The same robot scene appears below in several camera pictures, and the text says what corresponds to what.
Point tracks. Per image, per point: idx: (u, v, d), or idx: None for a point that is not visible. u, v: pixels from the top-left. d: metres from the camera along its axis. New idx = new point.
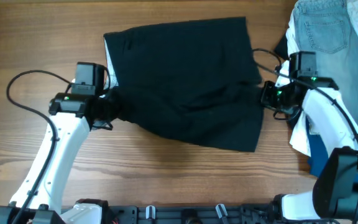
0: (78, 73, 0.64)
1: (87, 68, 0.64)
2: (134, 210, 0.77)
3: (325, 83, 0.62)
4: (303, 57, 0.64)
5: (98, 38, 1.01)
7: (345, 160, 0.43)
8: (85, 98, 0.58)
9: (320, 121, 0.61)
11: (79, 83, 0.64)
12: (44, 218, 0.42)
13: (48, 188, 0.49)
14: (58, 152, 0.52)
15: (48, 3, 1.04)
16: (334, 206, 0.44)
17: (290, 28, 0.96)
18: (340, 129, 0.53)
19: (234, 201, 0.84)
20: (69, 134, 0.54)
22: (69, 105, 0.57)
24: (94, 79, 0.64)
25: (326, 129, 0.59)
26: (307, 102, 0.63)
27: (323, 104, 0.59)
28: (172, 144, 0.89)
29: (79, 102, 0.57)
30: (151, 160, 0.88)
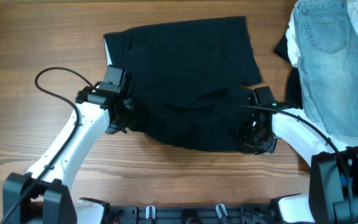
0: (107, 73, 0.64)
1: (115, 69, 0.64)
2: (134, 210, 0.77)
3: (288, 106, 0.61)
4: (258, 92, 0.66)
5: (98, 38, 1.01)
7: (325, 167, 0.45)
8: (111, 94, 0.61)
9: (290, 139, 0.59)
11: (107, 83, 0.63)
12: (56, 192, 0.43)
13: (64, 165, 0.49)
14: (80, 135, 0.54)
15: (48, 3, 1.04)
16: (334, 215, 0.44)
17: (290, 28, 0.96)
18: (311, 135, 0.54)
19: (234, 201, 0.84)
20: (91, 122, 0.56)
22: (93, 101, 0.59)
24: (122, 83, 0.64)
25: (298, 144, 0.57)
26: (275, 125, 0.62)
27: (287, 122, 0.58)
28: (173, 147, 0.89)
29: (104, 98, 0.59)
30: (150, 160, 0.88)
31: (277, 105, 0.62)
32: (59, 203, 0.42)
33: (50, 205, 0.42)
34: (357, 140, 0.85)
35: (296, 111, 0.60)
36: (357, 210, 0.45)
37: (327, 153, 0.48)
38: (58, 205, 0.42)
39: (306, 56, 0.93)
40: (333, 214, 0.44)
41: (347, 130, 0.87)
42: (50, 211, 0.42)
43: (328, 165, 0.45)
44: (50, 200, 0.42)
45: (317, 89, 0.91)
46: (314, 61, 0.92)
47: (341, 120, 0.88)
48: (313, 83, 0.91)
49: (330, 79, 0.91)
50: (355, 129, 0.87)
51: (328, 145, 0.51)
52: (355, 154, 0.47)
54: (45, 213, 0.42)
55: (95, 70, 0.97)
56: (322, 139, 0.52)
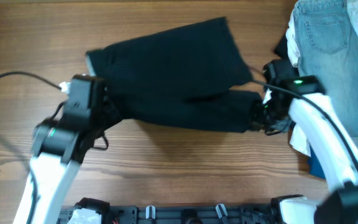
0: (71, 91, 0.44)
1: (82, 84, 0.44)
2: (134, 210, 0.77)
3: (314, 83, 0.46)
4: (278, 65, 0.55)
5: (98, 38, 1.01)
7: (347, 200, 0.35)
8: (78, 129, 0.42)
9: (310, 136, 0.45)
11: (73, 104, 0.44)
12: None
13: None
14: (38, 219, 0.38)
15: (48, 4, 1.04)
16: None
17: (290, 28, 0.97)
18: (339, 151, 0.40)
19: (234, 201, 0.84)
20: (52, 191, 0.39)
22: (54, 144, 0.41)
24: (91, 99, 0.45)
25: (315, 145, 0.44)
26: (295, 111, 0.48)
27: (311, 116, 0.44)
28: (173, 146, 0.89)
29: (69, 136, 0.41)
30: (150, 160, 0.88)
31: None
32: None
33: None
34: (357, 140, 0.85)
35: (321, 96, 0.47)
36: None
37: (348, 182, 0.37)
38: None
39: (306, 56, 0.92)
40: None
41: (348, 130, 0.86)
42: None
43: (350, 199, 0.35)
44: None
45: None
46: (314, 61, 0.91)
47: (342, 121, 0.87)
48: None
49: (330, 79, 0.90)
50: (355, 130, 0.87)
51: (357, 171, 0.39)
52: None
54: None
55: None
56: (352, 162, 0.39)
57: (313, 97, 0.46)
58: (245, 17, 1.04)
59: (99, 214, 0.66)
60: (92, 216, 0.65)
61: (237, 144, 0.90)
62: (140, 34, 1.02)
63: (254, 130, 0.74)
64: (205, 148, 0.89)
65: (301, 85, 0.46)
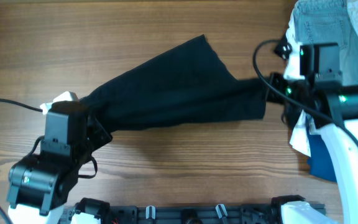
0: (49, 125, 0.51)
1: (59, 117, 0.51)
2: (134, 210, 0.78)
3: (354, 94, 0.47)
4: (324, 50, 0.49)
5: (97, 38, 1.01)
7: None
8: (57, 168, 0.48)
9: (335, 165, 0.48)
11: (51, 139, 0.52)
12: None
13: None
14: None
15: (48, 4, 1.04)
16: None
17: (290, 28, 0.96)
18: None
19: (234, 201, 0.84)
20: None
22: (32, 191, 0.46)
24: (68, 133, 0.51)
25: (344, 183, 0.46)
26: (327, 133, 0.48)
27: (346, 152, 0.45)
28: (172, 145, 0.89)
29: (46, 179, 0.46)
30: (150, 161, 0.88)
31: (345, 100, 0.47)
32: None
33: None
34: None
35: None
36: None
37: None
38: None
39: None
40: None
41: None
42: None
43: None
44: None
45: None
46: None
47: None
48: None
49: None
50: None
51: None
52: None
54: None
55: (94, 70, 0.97)
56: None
57: (347, 109, 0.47)
58: (245, 16, 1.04)
59: (97, 218, 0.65)
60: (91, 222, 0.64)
61: (237, 144, 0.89)
62: (140, 34, 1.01)
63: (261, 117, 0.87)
64: (205, 148, 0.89)
65: (344, 102, 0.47)
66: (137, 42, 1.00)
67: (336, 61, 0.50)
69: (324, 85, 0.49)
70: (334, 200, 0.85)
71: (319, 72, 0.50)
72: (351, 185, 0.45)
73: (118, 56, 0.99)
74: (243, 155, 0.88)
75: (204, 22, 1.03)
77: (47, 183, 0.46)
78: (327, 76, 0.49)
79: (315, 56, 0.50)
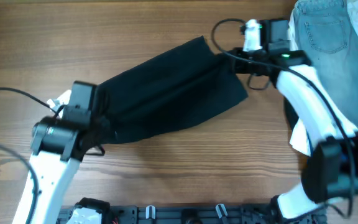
0: (73, 94, 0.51)
1: (84, 89, 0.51)
2: (134, 210, 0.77)
3: (301, 58, 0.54)
4: (275, 25, 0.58)
5: (97, 38, 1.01)
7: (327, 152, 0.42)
8: (78, 127, 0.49)
9: (298, 106, 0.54)
11: (73, 106, 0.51)
12: None
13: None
14: (39, 211, 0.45)
15: (48, 4, 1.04)
16: (325, 192, 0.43)
17: (290, 28, 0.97)
18: (323, 110, 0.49)
19: (234, 201, 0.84)
20: (53, 184, 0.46)
22: (53, 142, 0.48)
24: (92, 101, 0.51)
25: (304, 111, 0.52)
26: (283, 84, 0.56)
27: (296, 84, 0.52)
28: (173, 145, 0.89)
29: (67, 134, 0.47)
30: (151, 160, 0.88)
31: (289, 57, 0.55)
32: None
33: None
34: None
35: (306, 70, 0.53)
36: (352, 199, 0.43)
37: (335, 138, 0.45)
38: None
39: None
40: (325, 192, 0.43)
41: None
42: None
43: (332, 152, 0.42)
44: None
45: None
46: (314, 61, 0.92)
47: None
48: None
49: (330, 79, 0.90)
50: None
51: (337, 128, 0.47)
52: None
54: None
55: (95, 70, 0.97)
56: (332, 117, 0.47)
57: (298, 68, 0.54)
58: (245, 16, 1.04)
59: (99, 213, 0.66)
60: (92, 215, 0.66)
61: (237, 144, 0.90)
62: (140, 33, 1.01)
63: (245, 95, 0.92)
64: (206, 148, 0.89)
65: (289, 58, 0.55)
66: (137, 42, 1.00)
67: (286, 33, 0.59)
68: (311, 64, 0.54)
69: (275, 51, 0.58)
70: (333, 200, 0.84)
71: (271, 41, 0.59)
72: (305, 106, 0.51)
73: (117, 56, 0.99)
74: (243, 155, 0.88)
75: (204, 22, 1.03)
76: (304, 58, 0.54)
77: (69, 135, 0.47)
78: (278, 44, 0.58)
79: (268, 30, 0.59)
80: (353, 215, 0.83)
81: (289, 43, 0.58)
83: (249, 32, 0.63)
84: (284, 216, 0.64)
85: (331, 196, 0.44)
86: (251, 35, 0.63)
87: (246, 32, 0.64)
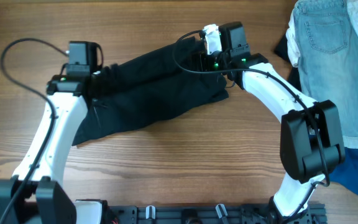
0: (71, 53, 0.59)
1: (78, 46, 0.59)
2: (134, 210, 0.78)
3: (258, 60, 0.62)
4: (232, 32, 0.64)
5: (97, 38, 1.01)
7: (293, 123, 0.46)
8: (82, 79, 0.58)
9: (261, 97, 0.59)
11: (73, 63, 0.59)
12: (45, 188, 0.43)
13: (50, 162, 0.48)
14: (57, 130, 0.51)
15: (48, 4, 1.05)
16: (303, 167, 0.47)
17: (290, 28, 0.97)
18: (281, 93, 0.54)
19: (234, 201, 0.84)
20: (67, 111, 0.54)
22: (62, 93, 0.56)
24: (88, 59, 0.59)
25: (266, 98, 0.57)
26: (245, 82, 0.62)
27: (257, 79, 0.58)
28: (168, 146, 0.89)
29: (74, 84, 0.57)
30: (150, 161, 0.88)
31: (247, 60, 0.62)
32: (53, 197, 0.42)
33: (43, 204, 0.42)
34: (357, 140, 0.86)
35: (265, 66, 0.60)
36: (327, 158, 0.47)
37: (295, 111, 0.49)
38: (51, 203, 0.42)
39: (306, 56, 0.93)
40: (302, 167, 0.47)
41: (347, 132, 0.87)
42: (47, 208, 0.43)
43: (296, 122, 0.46)
44: (43, 200, 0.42)
45: (317, 89, 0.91)
46: (314, 61, 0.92)
47: (342, 121, 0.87)
48: (313, 83, 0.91)
49: (330, 79, 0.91)
50: (355, 130, 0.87)
51: (297, 103, 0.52)
52: (322, 110, 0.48)
54: (42, 215, 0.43)
55: None
56: (291, 97, 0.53)
57: (260, 66, 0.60)
58: (245, 16, 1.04)
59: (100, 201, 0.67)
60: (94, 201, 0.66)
61: (237, 144, 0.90)
62: (140, 33, 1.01)
63: (225, 94, 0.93)
64: (206, 148, 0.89)
65: (246, 61, 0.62)
66: (137, 42, 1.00)
67: (243, 38, 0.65)
68: (268, 63, 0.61)
69: (236, 56, 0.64)
70: (334, 200, 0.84)
71: (231, 48, 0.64)
72: (266, 93, 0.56)
73: (117, 56, 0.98)
74: (245, 157, 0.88)
75: (204, 22, 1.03)
76: (260, 61, 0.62)
77: (75, 86, 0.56)
78: (238, 50, 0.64)
79: (227, 37, 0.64)
80: (354, 214, 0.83)
81: (247, 47, 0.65)
83: (208, 37, 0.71)
84: (283, 214, 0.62)
85: (309, 170, 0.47)
86: (211, 38, 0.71)
87: (206, 37, 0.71)
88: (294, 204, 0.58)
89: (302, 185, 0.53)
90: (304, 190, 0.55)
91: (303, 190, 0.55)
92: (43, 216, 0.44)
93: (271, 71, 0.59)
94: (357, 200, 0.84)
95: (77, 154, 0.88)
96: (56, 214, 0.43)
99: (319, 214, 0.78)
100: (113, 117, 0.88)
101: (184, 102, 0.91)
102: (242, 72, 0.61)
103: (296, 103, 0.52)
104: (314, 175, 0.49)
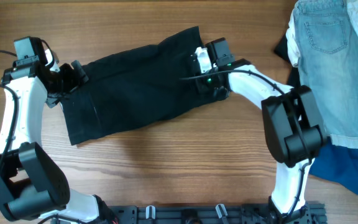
0: (17, 49, 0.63)
1: (22, 41, 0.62)
2: (134, 210, 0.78)
3: (242, 63, 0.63)
4: (217, 45, 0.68)
5: (97, 38, 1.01)
7: (272, 108, 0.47)
8: (33, 63, 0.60)
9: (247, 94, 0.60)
11: (23, 58, 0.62)
12: (27, 150, 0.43)
13: (25, 132, 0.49)
14: (23, 105, 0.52)
15: (48, 4, 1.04)
16: (286, 149, 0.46)
17: (290, 28, 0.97)
18: (260, 84, 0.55)
19: (234, 201, 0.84)
20: (28, 91, 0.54)
22: (18, 76, 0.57)
24: (36, 50, 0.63)
25: (250, 94, 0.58)
26: (233, 83, 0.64)
27: (240, 78, 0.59)
28: (171, 147, 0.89)
29: (28, 68, 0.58)
30: (150, 162, 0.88)
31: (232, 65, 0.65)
32: (37, 156, 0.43)
33: (29, 163, 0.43)
34: (357, 140, 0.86)
35: (247, 67, 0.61)
36: (308, 141, 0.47)
37: (274, 96, 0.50)
38: (36, 160, 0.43)
39: (306, 56, 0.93)
40: (286, 149, 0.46)
41: (348, 131, 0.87)
42: (33, 169, 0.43)
43: (275, 106, 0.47)
44: (27, 159, 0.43)
45: (317, 89, 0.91)
46: (315, 61, 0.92)
47: (341, 120, 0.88)
48: (313, 83, 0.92)
49: (330, 79, 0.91)
50: (355, 130, 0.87)
51: (275, 91, 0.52)
52: (298, 94, 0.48)
54: (33, 181, 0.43)
55: None
56: (270, 86, 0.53)
57: (243, 67, 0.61)
58: (245, 17, 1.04)
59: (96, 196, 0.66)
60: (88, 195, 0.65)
61: (237, 144, 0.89)
62: (139, 33, 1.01)
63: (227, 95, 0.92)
64: (206, 148, 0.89)
65: (230, 65, 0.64)
66: (137, 42, 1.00)
67: (228, 50, 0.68)
68: (252, 65, 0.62)
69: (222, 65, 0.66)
70: (334, 200, 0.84)
71: (217, 57, 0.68)
72: (248, 88, 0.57)
73: None
74: (244, 157, 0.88)
75: (204, 22, 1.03)
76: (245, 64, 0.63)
77: (30, 67, 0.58)
78: (224, 59, 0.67)
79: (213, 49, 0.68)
80: (354, 214, 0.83)
81: (232, 57, 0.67)
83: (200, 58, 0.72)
84: (281, 212, 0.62)
85: (292, 152, 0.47)
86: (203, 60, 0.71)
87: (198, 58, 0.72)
88: (289, 198, 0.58)
89: (293, 172, 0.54)
90: (294, 178, 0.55)
91: (296, 177, 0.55)
92: (35, 183, 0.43)
93: (253, 70, 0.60)
94: (356, 200, 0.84)
95: (77, 154, 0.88)
96: (45, 172, 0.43)
99: (319, 214, 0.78)
100: (110, 113, 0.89)
101: (184, 102, 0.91)
102: (229, 74, 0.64)
103: (274, 91, 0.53)
104: (299, 160, 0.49)
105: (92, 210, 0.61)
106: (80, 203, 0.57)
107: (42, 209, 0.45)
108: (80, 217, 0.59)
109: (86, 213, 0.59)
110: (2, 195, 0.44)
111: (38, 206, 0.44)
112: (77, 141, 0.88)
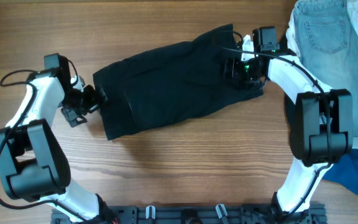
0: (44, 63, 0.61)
1: (51, 57, 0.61)
2: (134, 210, 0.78)
3: (286, 52, 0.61)
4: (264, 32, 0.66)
5: (98, 38, 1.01)
7: (306, 102, 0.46)
8: (55, 70, 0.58)
9: (284, 84, 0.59)
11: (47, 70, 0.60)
12: (36, 125, 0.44)
13: (37, 114, 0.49)
14: (40, 96, 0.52)
15: (48, 3, 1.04)
16: (308, 145, 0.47)
17: (290, 28, 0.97)
18: (301, 78, 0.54)
19: (234, 201, 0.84)
20: (46, 86, 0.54)
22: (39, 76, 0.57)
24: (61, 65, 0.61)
25: (289, 85, 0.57)
26: (271, 70, 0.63)
27: (283, 66, 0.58)
28: (195, 145, 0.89)
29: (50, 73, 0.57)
30: (179, 160, 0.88)
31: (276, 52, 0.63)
32: (45, 131, 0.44)
33: (35, 137, 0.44)
34: (357, 140, 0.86)
35: (291, 57, 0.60)
36: (333, 144, 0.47)
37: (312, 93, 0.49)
38: (43, 134, 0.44)
39: (306, 56, 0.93)
40: (308, 144, 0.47)
41: None
42: (40, 144, 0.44)
43: (308, 103, 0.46)
44: (35, 134, 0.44)
45: None
46: (314, 61, 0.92)
47: None
48: None
49: (330, 79, 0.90)
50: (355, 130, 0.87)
51: (315, 88, 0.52)
52: (337, 95, 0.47)
54: (36, 156, 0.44)
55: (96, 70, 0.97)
56: (311, 81, 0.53)
57: (288, 56, 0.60)
58: (245, 16, 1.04)
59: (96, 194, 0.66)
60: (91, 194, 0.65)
61: (237, 144, 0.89)
62: (140, 33, 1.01)
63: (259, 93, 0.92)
64: (206, 147, 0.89)
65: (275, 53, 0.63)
66: (137, 42, 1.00)
67: (275, 38, 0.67)
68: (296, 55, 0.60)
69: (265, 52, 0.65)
70: (333, 200, 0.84)
71: (262, 44, 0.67)
72: (289, 78, 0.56)
73: (118, 56, 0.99)
74: (245, 157, 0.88)
75: (204, 22, 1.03)
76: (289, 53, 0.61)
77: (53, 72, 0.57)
78: (268, 46, 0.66)
79: (259, 36, 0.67)
80: (353, 214, 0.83)
81: (277, 46, 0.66)
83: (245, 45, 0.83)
84: (283, 210, 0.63)
85: (313, 150, 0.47)
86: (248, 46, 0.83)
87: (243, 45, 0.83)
88: (295, 197, 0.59)
89: (306, 173, 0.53)
90: (307, 178, 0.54)
91: (308, 178, 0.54)
92: (38, 159, 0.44)
93: (298, 61, 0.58)
94: (356, 200, 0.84)
95: (77, 154, 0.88)
96: (50, 149, 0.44)
99: (320, 214, 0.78)
100: (143, 110, 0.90)
101: (215, 99, 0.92)
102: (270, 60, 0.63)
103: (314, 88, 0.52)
104: (319, 160, 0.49)
105: (92, 206, 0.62)
106: (79, 198, 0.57)
107: (41, 189, 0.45)
108: (80, 211, 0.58)
109: (85, 206, 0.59)
110: (6, 167, 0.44)
111: (37, 183, 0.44)
112: (113, 136, 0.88)
